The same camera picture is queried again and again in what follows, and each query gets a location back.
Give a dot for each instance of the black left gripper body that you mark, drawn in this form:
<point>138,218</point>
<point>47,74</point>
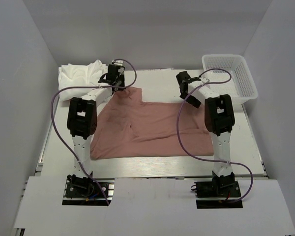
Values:
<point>121,80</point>

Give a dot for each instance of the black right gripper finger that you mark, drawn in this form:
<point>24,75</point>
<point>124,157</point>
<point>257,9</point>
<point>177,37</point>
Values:
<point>183,91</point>
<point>193,101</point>

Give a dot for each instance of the pink t shirt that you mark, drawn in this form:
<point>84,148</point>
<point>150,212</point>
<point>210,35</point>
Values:
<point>130,127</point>

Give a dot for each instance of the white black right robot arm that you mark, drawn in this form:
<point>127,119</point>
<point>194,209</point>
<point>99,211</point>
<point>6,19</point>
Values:
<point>219,118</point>

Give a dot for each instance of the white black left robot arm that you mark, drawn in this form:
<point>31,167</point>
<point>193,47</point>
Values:
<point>82,115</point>

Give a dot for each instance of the white perforated plastic basket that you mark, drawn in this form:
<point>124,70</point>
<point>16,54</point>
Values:
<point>230,75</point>

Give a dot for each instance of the white folded t shirt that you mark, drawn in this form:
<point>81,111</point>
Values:
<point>79,76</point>

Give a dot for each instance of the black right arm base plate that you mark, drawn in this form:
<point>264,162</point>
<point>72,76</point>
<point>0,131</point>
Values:
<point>207,196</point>

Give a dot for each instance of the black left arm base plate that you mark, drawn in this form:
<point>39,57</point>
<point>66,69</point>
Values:
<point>82,191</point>

